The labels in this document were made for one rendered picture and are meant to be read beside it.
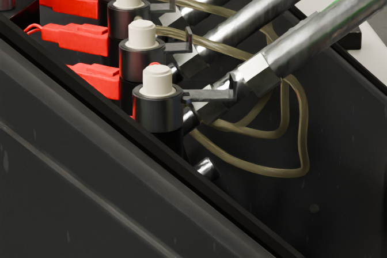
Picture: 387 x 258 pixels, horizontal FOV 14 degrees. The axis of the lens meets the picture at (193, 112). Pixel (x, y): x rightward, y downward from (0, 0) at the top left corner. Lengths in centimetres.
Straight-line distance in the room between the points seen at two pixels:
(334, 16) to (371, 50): 52
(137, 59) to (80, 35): 11
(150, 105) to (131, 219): 35
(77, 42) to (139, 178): 54
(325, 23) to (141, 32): 13
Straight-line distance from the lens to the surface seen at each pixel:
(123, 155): 49
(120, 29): 100
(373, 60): 135
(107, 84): 95
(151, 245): 50
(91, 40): 102
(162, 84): 85
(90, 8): 110
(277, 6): 101
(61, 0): 111
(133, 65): 92
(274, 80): 85
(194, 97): 86
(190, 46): 93
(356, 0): 85
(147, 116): 85
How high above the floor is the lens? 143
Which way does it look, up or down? 21 degrees down
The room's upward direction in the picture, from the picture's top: straight up
